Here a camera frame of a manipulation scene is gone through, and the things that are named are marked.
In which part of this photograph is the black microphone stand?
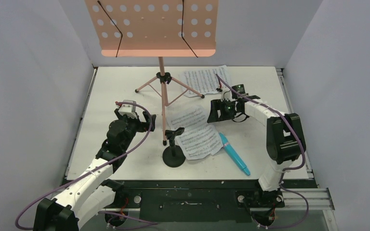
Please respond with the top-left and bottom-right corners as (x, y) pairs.
(162, 127), (185, 167)

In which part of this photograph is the white sheet music paper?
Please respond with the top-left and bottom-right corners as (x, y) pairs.
(167, 105), (223, 160)
(179, 65), (232, 95)

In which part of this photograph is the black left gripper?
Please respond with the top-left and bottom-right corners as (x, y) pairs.
(116, 109), (155, 150)

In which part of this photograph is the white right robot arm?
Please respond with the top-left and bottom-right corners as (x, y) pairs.
(207, 84), (306, 206)

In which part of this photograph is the pink perforated music stand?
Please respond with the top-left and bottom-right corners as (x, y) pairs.
(85, 0), (220, 146)

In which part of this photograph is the aluminium frame rail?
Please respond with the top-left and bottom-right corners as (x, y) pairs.
(46, 188), (336, 212)

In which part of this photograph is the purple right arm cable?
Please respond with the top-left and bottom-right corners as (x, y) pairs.
(215, 74), (309, 230)

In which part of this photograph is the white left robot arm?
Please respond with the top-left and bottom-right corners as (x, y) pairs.
(33, 110), (157, 231)

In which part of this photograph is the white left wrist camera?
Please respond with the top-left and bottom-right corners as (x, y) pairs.
(115, 100), (138, 119)

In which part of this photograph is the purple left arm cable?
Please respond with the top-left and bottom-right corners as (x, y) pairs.
(14, 101), (159, 231)

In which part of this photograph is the turquoise toy microphone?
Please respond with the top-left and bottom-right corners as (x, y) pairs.
(219, 133), (251, 176)

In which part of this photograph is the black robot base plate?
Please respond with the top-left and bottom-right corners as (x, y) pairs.
(60, 179), (318, 223)

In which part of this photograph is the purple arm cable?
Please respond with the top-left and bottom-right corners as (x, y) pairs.
(215, 74), (309, 230)
(14, 101), (159, 231)

